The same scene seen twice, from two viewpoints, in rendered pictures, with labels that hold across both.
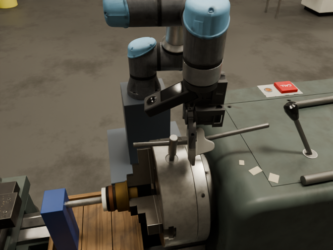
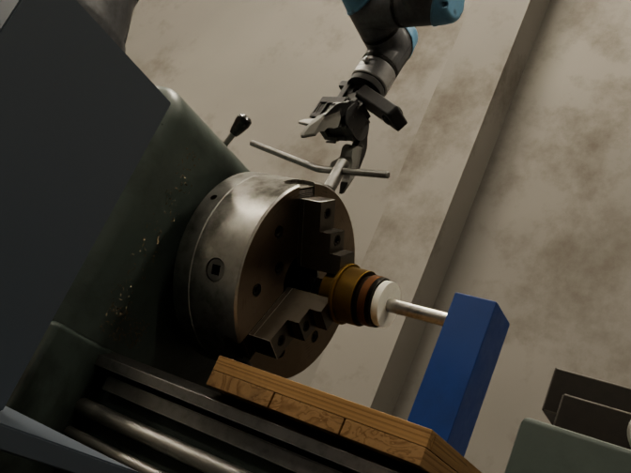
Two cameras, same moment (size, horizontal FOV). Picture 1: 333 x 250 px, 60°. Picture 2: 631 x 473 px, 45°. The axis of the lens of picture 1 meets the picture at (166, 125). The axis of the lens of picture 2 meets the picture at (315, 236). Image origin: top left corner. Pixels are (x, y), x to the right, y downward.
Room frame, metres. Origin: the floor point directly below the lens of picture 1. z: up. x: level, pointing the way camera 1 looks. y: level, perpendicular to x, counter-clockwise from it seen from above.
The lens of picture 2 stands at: (1.38, 0.85, 0.79)
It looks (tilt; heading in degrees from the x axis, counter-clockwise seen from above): 18 degrees up; 225
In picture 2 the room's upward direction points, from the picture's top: 24 degrees clockwise
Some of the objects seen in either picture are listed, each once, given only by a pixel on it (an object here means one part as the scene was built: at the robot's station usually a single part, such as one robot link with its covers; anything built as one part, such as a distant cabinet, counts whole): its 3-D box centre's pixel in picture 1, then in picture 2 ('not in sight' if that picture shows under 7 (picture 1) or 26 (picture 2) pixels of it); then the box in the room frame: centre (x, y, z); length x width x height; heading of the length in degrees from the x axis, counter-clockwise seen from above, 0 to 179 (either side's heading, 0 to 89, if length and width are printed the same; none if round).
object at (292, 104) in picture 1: (291, 110); (239, 124); (0.56, -0.30, 1.38); 0.04 x 0.03 x 0.05; 100
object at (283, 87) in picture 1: (285, 88); not in sight; (0.87, -0.42, 1.26); 0.06 x 0.06 x 0.02; 10
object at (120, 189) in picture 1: (122, 196); (355, 296); (0.54, 0.13, 1.08); 0.09 x 0.09 x 0.09; 10
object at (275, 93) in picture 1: (277, 96); not in sight; (0.87, -0.39, 1.23); 0.13 x 0.08 x 0.06; 100
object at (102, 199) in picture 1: (84, 202); (421, 312); (0.52, 0.24, 1.08); 0.13 x 0.07 x 0.07; 100
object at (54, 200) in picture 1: (62, 222); (455, 384); (0.51, 0.32, 1.00); 0.08 x 0.06 x 0.23; 10
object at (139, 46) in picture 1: (143, 56); not in sight; (1.11, 0.09, 1.27); 0.13 x 0.12 x 0.14; 93
